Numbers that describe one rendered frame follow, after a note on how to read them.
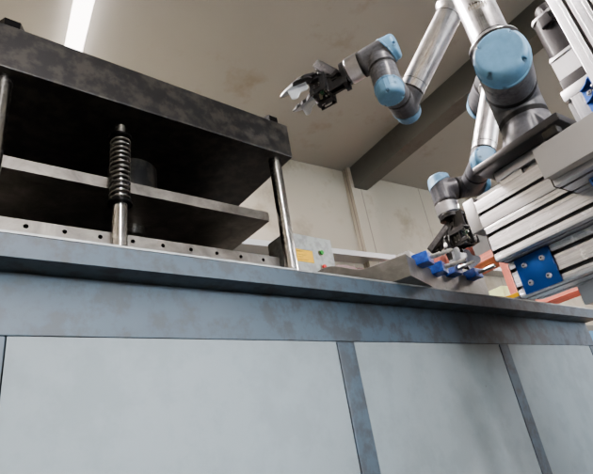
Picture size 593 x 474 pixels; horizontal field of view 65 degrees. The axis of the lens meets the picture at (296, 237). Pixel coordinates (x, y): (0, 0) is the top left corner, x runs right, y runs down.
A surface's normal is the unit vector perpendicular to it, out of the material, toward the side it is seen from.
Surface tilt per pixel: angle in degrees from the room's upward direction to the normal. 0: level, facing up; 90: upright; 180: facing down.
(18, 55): 90
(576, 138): 90
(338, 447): 90
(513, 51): 98
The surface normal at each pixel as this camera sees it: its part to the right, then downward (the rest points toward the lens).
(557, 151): -0.84, -0.11
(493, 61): -0.51, -0.16
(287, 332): 0.60, -0.42
